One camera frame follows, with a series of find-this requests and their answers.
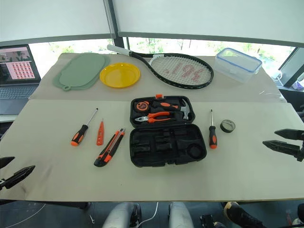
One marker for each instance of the yellow plastic plate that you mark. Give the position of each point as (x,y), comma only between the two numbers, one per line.
(120,75)

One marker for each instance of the black tennis racket white grip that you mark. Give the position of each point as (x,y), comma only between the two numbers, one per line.
(145,61)

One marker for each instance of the dark framed monitor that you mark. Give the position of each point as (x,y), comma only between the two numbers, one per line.
(293,69)

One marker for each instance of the green cutting board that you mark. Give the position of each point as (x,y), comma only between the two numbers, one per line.
(80,71)

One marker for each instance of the dark window frame post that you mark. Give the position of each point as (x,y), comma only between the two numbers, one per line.
(115,23)

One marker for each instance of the orange black utility knife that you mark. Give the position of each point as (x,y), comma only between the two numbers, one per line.
(109,149)

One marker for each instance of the beige paper table sheet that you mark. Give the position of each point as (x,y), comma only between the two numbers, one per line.
(237,92)
(166,183)

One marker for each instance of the clear container blue rimmed lid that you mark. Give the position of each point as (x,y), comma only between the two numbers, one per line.
(237,67)

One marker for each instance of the orange black tape measure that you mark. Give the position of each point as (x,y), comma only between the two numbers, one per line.
(142,106)

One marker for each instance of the dark grey laptop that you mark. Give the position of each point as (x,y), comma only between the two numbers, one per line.
(16,92)

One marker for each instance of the long orange black screwdriver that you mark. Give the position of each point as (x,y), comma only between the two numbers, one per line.
(79,135)

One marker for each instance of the orange voltage tester pen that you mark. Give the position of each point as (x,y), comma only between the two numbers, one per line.
(100,135)

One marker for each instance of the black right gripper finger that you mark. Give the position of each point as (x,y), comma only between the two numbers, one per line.
(285,147)
(292,134)

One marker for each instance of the silver rounded robot leg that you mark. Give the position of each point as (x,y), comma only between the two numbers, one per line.
(180,216)
(118,216)

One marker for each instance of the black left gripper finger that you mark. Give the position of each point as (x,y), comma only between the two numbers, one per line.
(6,161)
(19,175)

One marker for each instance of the white roller blind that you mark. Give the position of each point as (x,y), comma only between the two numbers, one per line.
(52,16)
(209,16)

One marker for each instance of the black electrical tape roll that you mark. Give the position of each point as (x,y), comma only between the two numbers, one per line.
(223,127)

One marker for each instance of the black tan shoe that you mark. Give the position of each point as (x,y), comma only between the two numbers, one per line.
(240,215)

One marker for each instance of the black tool case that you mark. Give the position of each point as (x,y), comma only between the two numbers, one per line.
(166,145)

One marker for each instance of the short orange black screwdriver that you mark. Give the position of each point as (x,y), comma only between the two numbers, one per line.
(212,137)

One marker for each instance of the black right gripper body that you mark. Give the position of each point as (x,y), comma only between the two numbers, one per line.
(302,150)

